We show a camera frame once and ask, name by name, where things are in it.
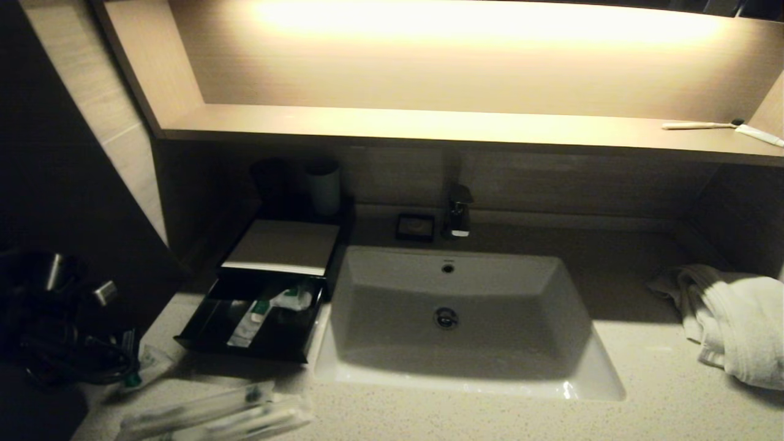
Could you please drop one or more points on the long clear wrapped toothbrush packet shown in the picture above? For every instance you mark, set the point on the long clear wrapped toothbrush packet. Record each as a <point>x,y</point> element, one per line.
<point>245,422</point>
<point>202,404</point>

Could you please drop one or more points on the white toothpaste tube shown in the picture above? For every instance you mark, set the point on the white toothpaste tube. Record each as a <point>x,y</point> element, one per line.
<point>761,135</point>

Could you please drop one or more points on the chrome faucet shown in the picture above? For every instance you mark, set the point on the chrome faucet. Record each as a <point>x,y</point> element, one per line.
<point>458,214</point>

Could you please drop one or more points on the white folded towel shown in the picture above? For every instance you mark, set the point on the white folded towel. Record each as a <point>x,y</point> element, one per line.
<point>741,324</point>

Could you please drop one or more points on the small black soap dish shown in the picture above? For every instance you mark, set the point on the small black soap dish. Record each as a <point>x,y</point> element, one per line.
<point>415,227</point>

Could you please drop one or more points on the grey plastic cup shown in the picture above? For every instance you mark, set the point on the grey plastic cup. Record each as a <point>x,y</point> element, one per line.
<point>323,190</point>

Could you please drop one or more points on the clear packet green leaf logo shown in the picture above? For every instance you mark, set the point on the clear packet green leaf logo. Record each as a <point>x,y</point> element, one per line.
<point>293,300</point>

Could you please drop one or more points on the black box drawer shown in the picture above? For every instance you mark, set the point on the black box drawer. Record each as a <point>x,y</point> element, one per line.
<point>282,340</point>

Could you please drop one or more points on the white toothbrush dark head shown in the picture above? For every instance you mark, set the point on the white toothbrush dark head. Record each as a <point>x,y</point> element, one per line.
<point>692,125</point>

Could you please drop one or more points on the toiletry packets inside drawer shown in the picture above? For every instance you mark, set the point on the toiletry packets inside drawer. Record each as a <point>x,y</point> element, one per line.
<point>251,321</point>

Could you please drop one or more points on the dark plastic cup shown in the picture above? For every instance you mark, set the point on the dark plastic cup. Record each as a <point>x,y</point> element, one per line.
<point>272,180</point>

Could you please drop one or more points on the white ceramic sink basin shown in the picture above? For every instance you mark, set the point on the white ceramic sink basin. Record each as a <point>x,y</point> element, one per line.
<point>490,367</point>

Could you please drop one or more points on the black amenity box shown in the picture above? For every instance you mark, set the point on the black amenity box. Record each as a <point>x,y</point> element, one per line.
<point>344,239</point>

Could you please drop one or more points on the chrome sink drain plug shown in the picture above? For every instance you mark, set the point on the chrome sink drain plug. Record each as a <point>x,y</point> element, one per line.
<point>446,318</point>

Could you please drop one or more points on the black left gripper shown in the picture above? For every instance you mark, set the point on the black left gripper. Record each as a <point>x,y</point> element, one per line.
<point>67,331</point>

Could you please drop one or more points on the lit wooden wall shelf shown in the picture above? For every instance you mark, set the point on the lit wooden wall shelf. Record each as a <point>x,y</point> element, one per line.
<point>429,125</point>

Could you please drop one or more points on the clear sachet green label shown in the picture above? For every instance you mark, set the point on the clear sachet green label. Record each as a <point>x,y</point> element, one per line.
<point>150,364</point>

